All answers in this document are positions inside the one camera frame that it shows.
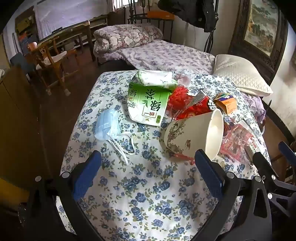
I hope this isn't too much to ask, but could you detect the pink clear plastic wrapper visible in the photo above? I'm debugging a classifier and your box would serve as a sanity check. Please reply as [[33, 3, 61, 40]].
[[218, 117, 263, 163]]

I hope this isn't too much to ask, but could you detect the white green tissue packet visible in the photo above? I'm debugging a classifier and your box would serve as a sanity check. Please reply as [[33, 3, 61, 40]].
[[132, 70, 177, 90]]

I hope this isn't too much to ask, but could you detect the white cloth cover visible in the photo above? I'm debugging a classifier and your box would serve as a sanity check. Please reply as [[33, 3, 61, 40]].
[[33, 0, 112, 40]]

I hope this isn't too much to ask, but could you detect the folded maroon floral quilt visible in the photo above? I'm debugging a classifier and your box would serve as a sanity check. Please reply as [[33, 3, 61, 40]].
[[93, 25, 164, 55]]

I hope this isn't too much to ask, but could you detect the black hanging jacket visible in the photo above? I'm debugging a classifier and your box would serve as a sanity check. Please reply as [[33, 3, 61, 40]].
[[158, 0, 219, 33]]

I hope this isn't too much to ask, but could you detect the purple floral bedsheet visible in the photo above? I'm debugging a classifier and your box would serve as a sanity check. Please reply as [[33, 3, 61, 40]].
[[96, 39, 266, 124]]

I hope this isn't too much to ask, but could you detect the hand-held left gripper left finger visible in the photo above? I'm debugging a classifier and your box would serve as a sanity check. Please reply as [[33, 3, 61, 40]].
[[23, 150, 109, 241]]

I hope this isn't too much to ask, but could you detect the green drink carton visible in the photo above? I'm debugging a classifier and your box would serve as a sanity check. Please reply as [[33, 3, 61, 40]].
[[126, 81, 173, 127]]

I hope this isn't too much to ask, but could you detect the blue face mask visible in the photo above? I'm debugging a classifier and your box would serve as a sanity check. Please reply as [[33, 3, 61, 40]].
[[95, 108, 137, 166]]

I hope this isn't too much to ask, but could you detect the orange striped cardboard box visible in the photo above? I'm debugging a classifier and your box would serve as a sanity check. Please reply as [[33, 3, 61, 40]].
[[213, 92, 237, 115]]

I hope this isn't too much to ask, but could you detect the black metal headboard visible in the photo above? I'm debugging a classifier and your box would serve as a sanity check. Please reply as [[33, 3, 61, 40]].
[[126, 0, 174, 42]]

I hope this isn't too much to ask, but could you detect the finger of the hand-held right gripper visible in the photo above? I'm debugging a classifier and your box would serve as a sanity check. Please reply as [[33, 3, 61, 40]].
[[278, 141, 296, 163], [252, 152, 296, 200]]

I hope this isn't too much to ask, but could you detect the floral paper cup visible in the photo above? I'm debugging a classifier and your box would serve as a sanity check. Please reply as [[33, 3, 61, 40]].
[[164, 108, 224, 163]]

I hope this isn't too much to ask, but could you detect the white quilted pillow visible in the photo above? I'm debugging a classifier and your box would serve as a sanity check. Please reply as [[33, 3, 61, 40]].
[[213, 54, 274, 97]]

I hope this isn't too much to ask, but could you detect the blue floral blanket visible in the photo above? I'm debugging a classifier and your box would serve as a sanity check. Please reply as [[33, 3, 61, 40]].
[[57, 70, 272, 241]]

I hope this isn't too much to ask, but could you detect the flat orange box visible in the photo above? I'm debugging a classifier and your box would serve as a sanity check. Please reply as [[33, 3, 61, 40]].
[[147, 10, 175, 20]]

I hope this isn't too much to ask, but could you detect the wooden chair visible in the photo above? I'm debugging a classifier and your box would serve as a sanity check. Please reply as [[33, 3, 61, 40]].
[[26, 37, 78, 96]]

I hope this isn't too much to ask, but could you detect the red foil snack wrapper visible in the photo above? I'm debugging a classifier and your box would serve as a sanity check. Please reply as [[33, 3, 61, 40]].
[[185, 90, 219, 114]]

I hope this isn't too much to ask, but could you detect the dark framed landscape painting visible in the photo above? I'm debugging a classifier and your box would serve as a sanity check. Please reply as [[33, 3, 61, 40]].
[[228, 0, 289, 79]]

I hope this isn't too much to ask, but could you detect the long wooden table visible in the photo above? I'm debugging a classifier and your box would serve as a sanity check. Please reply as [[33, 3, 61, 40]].
[[38, 20, 97, 62]]

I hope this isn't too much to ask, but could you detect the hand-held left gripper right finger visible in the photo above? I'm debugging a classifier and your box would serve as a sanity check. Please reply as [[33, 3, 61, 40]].
[[194, 149, 273, 241]]

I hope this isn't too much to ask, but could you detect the dark blue chair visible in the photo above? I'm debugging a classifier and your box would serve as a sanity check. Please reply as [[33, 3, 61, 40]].
[[10, 53, 36, 77]]

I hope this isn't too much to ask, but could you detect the red foam mesh sleeve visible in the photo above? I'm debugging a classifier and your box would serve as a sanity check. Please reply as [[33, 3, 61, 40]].
[[168, 85, 194, 116]]

